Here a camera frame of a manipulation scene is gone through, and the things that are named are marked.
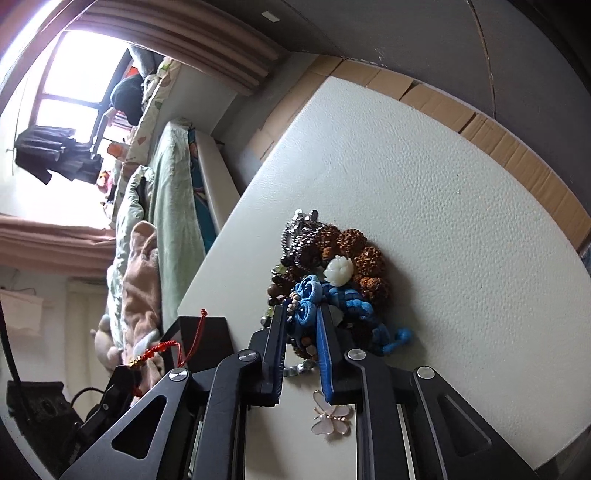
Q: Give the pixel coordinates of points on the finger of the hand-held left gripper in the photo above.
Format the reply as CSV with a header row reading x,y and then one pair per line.
x,y
117,385

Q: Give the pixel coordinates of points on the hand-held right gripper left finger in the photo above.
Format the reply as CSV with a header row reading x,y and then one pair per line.
x,y
273,355

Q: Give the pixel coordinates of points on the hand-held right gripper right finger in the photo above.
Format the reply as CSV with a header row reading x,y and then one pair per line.
x,y
325,350

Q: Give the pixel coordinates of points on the black jewelry box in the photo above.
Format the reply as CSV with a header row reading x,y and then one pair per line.
x,y
207,341

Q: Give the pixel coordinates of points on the beige plush toy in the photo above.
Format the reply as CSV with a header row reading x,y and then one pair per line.
x,y
108,351

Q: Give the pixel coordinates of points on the pink butterfly brooch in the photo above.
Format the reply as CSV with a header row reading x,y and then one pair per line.
x,y
339,414

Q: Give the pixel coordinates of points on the white lotus bead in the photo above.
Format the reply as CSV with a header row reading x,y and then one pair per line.
x,y
339,271

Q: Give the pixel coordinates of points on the pink fleece blanket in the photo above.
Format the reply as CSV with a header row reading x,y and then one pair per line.
x,y
143,277

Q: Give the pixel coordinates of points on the pink curtain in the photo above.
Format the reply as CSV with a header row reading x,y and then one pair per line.
x,y
184,41
46,241

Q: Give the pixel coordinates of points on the light green quilt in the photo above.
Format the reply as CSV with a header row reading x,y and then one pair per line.
x,y
129,207

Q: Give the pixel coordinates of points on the bed with green sheet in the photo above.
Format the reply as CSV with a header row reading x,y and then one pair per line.
x,y
178,194

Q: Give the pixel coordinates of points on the orange paper bag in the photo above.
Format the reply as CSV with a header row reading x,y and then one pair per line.
x,y
115,148

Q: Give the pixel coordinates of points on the hanging black clothes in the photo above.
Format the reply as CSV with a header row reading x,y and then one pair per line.
x,y
46,148

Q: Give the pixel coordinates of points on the small folding table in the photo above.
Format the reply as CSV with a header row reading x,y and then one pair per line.
x,y
100,129

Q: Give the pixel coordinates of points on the cardboard floor sheets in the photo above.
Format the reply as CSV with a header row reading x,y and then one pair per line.
x,y
508,147

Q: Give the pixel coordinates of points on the printed window seat cushion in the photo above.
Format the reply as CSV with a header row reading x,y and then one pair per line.
x,y
154,102

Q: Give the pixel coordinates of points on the black garment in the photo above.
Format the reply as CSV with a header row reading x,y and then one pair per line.
x,y
127,98

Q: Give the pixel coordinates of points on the grey pillow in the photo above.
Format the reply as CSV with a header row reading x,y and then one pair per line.
x,y
145,60

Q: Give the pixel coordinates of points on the white wall switch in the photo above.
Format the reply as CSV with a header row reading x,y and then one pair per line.
x,y
270,16

